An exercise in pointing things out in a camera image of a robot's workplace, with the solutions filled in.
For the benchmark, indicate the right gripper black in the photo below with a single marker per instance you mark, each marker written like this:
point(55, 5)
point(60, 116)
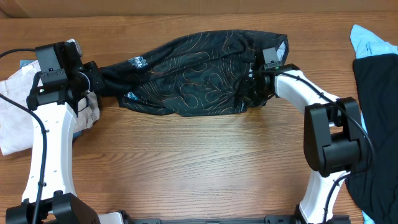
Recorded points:
point(250, 101)

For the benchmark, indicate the black orange patterned t-shirt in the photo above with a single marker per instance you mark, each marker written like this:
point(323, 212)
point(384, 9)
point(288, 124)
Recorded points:
point(193, 75)

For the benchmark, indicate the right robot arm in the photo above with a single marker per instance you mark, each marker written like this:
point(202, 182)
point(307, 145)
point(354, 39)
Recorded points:
point(334, 141)

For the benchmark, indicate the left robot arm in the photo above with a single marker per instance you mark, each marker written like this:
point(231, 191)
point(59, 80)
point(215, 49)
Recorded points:
point(62, 81)

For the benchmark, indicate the folded blue jeans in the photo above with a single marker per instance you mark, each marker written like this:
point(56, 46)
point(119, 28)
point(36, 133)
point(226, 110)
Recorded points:
point(25, 76)

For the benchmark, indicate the folded beige pants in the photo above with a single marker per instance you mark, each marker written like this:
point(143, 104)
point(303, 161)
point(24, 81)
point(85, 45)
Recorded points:
point(12, 139)

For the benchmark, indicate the light blue garment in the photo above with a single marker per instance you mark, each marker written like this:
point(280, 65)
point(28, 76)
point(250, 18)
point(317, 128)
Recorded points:
point(370, 43)

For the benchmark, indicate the plain black garment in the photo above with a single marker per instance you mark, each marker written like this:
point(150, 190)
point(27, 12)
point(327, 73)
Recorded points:
point(377, 130)

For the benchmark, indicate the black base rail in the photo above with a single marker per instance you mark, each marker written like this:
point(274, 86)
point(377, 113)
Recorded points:
point(122, 217)

